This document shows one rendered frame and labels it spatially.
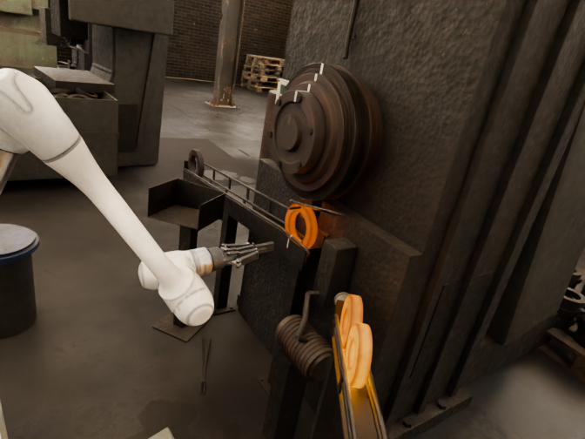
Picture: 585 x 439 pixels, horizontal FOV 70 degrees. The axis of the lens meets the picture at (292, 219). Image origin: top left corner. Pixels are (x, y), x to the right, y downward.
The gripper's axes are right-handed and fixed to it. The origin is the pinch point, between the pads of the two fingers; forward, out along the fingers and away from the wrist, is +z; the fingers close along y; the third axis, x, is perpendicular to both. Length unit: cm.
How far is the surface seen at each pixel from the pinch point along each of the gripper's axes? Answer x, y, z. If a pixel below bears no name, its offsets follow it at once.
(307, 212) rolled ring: 7.0, -5.8, 21.3
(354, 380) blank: -2, 58, -8
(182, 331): -73, -51, -11
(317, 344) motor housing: -21.1, 29.1, 4.8
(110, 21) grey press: 53, -269, 11
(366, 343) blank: 5, 56, -4
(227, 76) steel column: -45, -657, 295
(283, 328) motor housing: -23.7, 15.5, 0.7
